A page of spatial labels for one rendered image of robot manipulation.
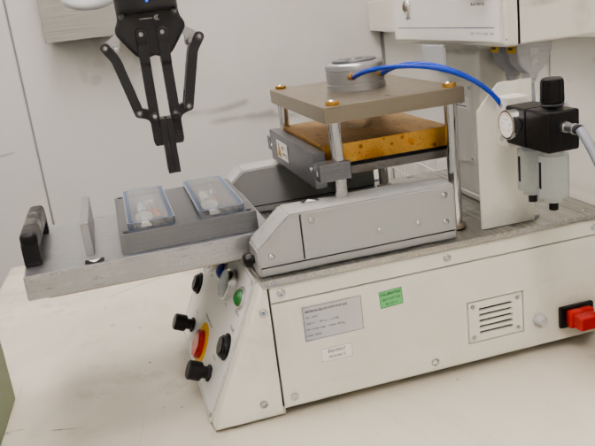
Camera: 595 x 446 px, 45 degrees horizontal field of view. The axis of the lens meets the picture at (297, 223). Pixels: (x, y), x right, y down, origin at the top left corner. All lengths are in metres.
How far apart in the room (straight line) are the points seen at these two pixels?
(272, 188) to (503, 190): 0.36
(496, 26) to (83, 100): 1.77
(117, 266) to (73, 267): 0.05
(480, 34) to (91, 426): 0.69
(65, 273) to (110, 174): 1.65
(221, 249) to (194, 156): 1.64
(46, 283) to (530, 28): 0.63
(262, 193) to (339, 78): 0.24
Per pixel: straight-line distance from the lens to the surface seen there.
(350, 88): 0.96
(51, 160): 2.52
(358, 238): 0.86
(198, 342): 1.02
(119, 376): 1.09
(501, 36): 0.91
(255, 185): 1.10
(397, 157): 0.93
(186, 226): 0.88
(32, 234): 0.90
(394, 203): 0.87
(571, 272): 1.01
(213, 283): 1.05
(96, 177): 2.52
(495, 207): 0.94
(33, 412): 1.06
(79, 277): 0.88
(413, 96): 0.89
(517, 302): 0.98
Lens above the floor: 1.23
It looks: 17 degrees down
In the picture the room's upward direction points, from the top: 7 degrees counter-clockwise
